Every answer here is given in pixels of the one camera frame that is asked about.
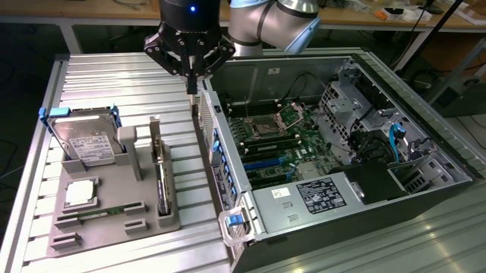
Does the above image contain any white and black device box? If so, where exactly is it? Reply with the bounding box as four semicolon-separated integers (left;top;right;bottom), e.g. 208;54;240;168
381;6;433;23

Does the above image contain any open black PC case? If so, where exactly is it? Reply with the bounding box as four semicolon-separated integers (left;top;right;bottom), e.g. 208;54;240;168
189;47;486;273

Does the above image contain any black stand pole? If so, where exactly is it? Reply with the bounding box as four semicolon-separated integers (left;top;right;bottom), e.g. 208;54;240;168
392;0;465;72

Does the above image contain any silver CPU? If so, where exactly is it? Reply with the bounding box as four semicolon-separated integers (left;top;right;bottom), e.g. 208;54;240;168
63;180;95;207

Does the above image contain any black wire bundle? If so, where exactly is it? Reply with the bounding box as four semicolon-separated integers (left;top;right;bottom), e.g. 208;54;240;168
347;129;391;166

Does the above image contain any dark RAM stick with label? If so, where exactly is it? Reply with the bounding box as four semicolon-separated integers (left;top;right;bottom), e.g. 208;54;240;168
241;135;301;156

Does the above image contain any silver disk bay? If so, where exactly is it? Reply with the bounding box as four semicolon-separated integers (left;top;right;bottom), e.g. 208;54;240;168
385;155;461;196

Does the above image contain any green motherboard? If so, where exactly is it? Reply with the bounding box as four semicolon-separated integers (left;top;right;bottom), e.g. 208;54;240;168
225;98;337;190

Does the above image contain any silver chipset heatsink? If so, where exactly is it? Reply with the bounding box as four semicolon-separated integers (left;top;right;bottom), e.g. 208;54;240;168
294;163;326;179

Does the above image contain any wooden desk white frame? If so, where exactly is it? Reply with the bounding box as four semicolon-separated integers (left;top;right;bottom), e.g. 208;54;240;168
0;0;486;72

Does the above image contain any silver drive cage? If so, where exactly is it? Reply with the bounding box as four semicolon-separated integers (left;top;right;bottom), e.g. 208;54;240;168
316;79;385;139

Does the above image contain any blue disk wire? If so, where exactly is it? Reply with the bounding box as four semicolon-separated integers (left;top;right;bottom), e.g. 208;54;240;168
385;121;407;165

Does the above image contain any black wire loop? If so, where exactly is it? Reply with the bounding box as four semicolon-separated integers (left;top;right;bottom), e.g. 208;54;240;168
282;72;329;99

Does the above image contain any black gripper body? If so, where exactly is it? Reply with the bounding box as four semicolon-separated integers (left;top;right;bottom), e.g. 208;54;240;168
157;0;222;58

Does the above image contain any graphics card with black fan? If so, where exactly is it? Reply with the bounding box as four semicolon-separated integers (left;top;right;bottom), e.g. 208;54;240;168
148;114;172;217

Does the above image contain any dark equipment case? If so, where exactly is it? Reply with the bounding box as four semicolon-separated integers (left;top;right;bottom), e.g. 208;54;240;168
429;79;486;118

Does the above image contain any black expansion slot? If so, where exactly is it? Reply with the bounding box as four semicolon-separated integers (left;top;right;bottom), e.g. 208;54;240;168
248;173;294;187

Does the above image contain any metal socket cover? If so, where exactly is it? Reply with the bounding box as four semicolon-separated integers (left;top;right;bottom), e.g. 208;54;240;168
274;101;308;129

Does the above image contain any silver hard disk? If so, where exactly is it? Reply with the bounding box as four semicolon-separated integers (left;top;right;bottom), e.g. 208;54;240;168
50;113;125;167

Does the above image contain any CPU socket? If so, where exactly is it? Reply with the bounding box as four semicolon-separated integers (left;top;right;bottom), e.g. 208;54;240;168
245;115;284;140

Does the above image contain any translucent case handle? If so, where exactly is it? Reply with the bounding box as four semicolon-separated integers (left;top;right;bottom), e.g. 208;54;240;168
217;206;254;247

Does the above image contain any grey parts rack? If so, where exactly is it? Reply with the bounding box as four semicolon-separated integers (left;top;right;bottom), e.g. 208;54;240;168
45;126;184;258

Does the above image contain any black RAM slot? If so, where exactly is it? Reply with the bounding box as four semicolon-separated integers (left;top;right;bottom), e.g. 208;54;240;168
226;107;284;118
225;101;281;111

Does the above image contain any black plastic fan shroud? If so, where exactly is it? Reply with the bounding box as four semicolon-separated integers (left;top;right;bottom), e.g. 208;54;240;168
328;161;411;206

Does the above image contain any blue disk caddy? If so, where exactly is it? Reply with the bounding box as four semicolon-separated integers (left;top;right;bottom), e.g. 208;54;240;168
38;104;122;129

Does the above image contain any green RAM stick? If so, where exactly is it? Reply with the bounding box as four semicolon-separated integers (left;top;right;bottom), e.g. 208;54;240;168
73;206;125;221

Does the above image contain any grey power supply unit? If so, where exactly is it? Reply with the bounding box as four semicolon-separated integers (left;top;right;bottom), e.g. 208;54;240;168
249;176;367;238

